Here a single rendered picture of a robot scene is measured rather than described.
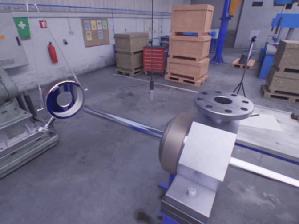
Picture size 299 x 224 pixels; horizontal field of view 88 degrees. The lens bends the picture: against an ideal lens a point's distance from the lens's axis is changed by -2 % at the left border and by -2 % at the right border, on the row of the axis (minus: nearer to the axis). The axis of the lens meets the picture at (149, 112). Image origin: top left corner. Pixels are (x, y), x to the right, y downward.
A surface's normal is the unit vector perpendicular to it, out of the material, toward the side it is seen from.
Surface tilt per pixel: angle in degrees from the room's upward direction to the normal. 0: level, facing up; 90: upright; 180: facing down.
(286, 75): 90
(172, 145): 55
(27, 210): 0
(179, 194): 0
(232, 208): 0
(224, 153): 45
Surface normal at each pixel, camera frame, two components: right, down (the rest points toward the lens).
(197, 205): 0.00, -0.87
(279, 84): -0.46, 0.44
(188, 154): -0.37, -0.31
